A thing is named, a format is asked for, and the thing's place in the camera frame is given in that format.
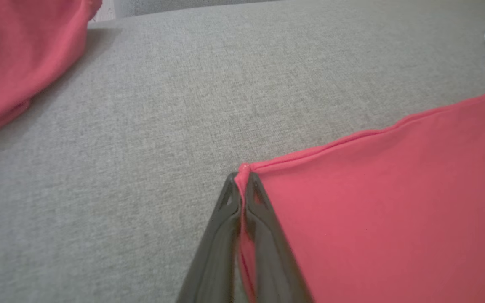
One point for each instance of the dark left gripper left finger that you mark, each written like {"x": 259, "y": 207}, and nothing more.
{"x": 217, "y": 252}

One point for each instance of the grey sofa seat cushion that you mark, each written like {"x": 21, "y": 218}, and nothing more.
{"x": 162, "y": 126}

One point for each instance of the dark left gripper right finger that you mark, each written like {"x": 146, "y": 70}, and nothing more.
{"x": 272, "y": 261}

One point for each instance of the red lettered basketball jersey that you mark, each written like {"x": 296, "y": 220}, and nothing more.
{"x": 394, "y": 210}

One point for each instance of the red mesh shorts white trim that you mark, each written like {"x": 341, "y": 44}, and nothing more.
{"x": 23, "y": 54}

